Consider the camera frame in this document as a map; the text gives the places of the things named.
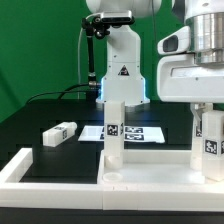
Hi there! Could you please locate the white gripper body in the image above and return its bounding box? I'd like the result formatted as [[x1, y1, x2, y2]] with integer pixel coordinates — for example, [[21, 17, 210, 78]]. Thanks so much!
[[157, 54, 224, 103]]

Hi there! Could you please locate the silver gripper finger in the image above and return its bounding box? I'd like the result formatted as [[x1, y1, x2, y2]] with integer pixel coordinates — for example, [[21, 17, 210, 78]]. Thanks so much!
[[190, 103, 203, 131]]

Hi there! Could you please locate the white desk top tray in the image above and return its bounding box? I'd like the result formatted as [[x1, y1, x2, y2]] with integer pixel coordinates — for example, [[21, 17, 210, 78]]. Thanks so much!
[[96, 148, 208, 186]]

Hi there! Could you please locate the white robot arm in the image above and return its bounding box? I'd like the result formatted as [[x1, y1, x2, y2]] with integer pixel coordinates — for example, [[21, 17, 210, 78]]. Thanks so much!
[[86, 0, 224, 120]]

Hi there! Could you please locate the fiducial marker sheet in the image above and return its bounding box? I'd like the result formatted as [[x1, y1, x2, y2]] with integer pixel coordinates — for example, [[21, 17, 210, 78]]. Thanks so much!
[[79, 126, 165, 143]]

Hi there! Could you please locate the white U-shaped fence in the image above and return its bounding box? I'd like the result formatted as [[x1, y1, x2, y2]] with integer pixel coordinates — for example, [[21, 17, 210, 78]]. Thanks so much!
[[0, 148, 224, 212]]

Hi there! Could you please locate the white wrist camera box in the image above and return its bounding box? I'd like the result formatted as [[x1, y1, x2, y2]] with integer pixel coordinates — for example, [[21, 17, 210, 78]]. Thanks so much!
[[157, 26, 191, 55]]

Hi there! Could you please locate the silver camera on mount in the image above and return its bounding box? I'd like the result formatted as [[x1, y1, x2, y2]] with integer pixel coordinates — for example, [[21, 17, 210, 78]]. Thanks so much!
[[100, 10, 134, 25]]

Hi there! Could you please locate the black cable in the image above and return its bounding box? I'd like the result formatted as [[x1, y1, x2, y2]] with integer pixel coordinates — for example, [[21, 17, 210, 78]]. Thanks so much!
[[25, 83, 101, 106]]

